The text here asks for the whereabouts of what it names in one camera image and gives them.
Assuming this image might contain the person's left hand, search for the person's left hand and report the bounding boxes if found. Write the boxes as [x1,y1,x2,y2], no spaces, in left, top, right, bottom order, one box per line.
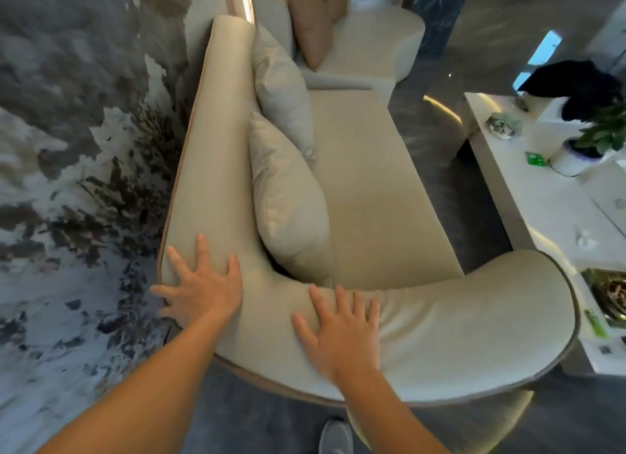
[149,233,244,330]

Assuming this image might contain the person's right hand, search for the person's right hand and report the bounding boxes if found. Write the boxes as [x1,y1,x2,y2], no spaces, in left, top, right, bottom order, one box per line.
[291,284,382,386]

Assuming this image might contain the beige cushion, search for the beige cushion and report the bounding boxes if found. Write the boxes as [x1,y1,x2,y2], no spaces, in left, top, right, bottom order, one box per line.
[248,110,335,287]

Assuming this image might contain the beige sofa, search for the beige sofa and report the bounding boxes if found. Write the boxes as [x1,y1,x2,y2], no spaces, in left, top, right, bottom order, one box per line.
[156,14,583,454]

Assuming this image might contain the grey-beige cushion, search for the grey-beige cushion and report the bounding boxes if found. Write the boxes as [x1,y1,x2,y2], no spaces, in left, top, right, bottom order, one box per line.
[252,22,318,162]

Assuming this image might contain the person's right forearm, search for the person's right forearm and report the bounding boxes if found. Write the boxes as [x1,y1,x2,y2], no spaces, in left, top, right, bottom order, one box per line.
[332,365,451,454]

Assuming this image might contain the person's left forearm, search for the person's left forearm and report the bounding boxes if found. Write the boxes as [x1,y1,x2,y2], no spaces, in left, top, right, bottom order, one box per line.
[37,316,245,454]

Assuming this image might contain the person's grey shoe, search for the person's grey shoe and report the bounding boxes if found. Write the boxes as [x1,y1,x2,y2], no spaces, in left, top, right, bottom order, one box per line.
[318,418,354,454]

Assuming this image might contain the white coffee table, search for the white coffee table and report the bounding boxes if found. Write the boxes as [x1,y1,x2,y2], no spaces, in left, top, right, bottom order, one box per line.
[462,91,626,376]

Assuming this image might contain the green lighter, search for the green lighter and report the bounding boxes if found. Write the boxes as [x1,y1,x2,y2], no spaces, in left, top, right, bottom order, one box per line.
[584,309,609,339]

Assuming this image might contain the shiny metal tray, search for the shiny metal tray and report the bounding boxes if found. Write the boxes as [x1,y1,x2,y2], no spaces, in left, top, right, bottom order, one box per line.
[580,267,626,330]

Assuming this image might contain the glass ashtray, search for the glass ashtray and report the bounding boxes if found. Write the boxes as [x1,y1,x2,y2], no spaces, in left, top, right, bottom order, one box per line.
[487,112,523,140]

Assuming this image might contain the green plant in white pot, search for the green plant in white pot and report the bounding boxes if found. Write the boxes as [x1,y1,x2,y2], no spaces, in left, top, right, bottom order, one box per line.
[547,104,626,178]

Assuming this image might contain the black garment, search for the black garment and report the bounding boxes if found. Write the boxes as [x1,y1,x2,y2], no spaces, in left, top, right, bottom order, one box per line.
[517,59,625,122]

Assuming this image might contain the dark blue marble pedestal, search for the dark blue marble pedestal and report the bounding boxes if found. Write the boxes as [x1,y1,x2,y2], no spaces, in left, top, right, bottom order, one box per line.
[410,0,468,56]

